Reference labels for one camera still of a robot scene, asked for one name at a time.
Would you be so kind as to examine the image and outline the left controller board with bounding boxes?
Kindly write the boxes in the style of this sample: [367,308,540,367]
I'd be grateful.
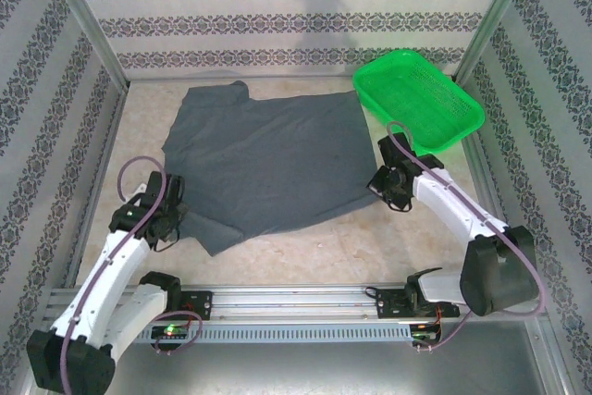
[151,324,191,345]

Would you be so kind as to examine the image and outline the green plastic basket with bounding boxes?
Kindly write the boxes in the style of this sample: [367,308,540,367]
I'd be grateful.
[351,48,486,158]

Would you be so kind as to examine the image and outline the left aluminium frame post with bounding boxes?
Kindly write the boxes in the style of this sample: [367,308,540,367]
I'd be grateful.
[40,0,131,92]

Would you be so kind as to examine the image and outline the right aluminium frame post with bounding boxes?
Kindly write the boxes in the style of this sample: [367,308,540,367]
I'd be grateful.
[454,0,541,83]

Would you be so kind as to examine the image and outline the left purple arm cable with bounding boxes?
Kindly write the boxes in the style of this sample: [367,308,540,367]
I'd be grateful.
[58,156,204,390]

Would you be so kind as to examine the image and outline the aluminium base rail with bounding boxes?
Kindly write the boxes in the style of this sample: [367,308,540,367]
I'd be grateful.
[45,281,542,323]

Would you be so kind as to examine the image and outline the left black mount plate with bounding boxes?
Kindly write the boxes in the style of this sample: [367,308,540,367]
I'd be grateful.
[173,290,215,322]

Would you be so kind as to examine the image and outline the slotted grey cable duct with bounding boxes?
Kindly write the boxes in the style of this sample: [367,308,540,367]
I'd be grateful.
[129,323,413,343]

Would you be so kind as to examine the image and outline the controller board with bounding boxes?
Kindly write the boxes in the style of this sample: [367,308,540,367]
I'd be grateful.
[411,320,443,341]
[151,324,191,345]

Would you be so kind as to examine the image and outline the grey t-shirt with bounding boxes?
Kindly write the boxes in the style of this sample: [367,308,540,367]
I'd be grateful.
[160,80,378,258]

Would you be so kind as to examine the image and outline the black mount plate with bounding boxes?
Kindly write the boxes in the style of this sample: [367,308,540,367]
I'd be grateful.
[375,284,462,320]
[173,290,215,322]

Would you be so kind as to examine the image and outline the aluminium frame post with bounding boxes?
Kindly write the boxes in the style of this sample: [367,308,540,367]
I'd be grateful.
[40,0,131,92]
[454,0,541,83]

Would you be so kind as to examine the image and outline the right black mount plate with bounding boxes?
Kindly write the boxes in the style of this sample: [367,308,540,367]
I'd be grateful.
[375,284,462,320]

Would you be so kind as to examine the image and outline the right controller board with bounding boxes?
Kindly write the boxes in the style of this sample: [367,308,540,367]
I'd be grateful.
[411,320,443,341]

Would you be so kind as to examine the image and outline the sheet metal tray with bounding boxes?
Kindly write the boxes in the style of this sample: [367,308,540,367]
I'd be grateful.
[43,320,573,395]

